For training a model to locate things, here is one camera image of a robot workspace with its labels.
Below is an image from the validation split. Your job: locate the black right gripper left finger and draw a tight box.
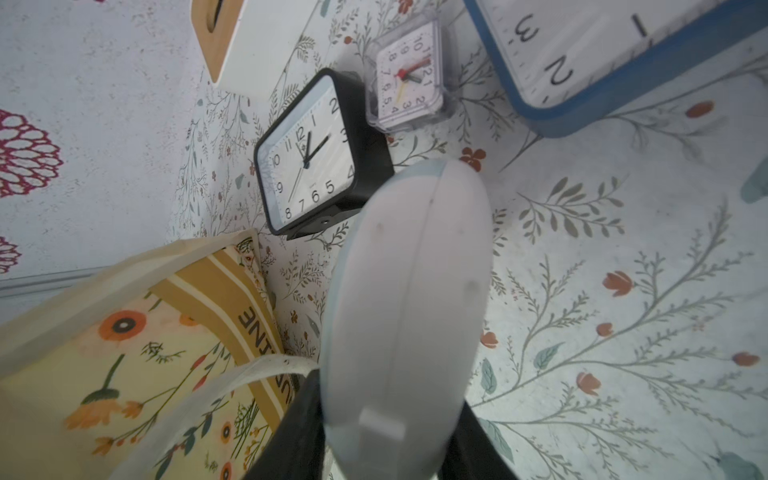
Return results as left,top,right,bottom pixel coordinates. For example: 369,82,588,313
243,370,325,480

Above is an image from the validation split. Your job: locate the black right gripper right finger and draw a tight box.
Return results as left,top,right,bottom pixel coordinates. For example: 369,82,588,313
437,403,518,480

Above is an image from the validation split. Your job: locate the cream floral canvas bag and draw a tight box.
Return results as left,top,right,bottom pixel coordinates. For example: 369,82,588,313
1,230,301,479

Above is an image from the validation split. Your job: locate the white round alarm clock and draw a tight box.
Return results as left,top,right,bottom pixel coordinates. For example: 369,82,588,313
320,159,493,479

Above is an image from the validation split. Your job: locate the black square alarm clock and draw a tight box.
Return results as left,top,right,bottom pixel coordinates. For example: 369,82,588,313
253,68,394,240

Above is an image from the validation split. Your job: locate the small clear alarm clock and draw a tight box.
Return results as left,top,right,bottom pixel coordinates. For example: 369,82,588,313
364,10,455,134

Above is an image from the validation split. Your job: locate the blue square alarm clock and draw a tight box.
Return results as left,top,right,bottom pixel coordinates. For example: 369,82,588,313
465,0,767,138

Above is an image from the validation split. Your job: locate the white wooden-top tissue box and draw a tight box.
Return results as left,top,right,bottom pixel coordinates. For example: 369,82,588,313
190,0,317,101

